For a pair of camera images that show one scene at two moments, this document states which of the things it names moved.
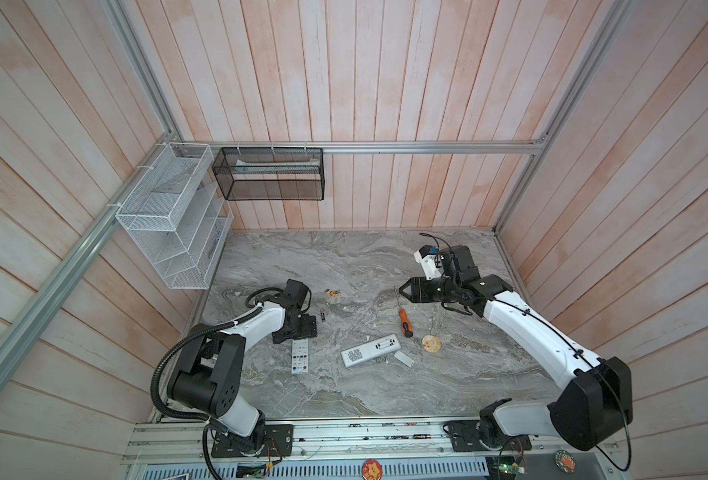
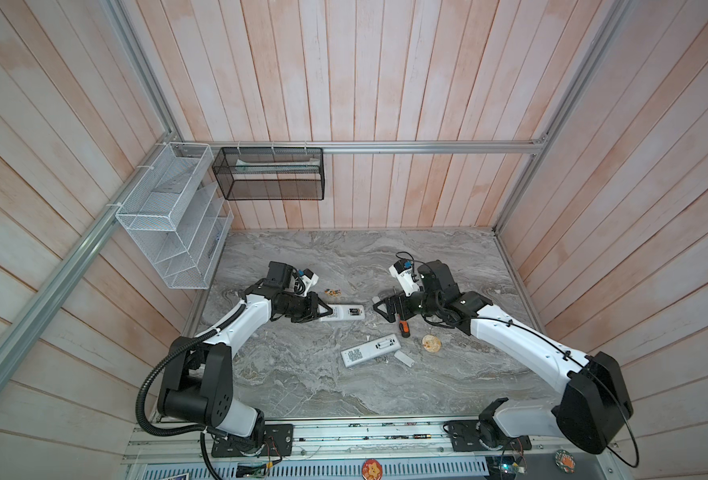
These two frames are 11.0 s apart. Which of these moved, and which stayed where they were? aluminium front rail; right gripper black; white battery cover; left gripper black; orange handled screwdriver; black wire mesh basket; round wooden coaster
Moved: right gripper black; left gripper black
Stayed: white battery cover; round wooden coaster; orange handled screwdriver; black wire mesh basket; aluminium front rail
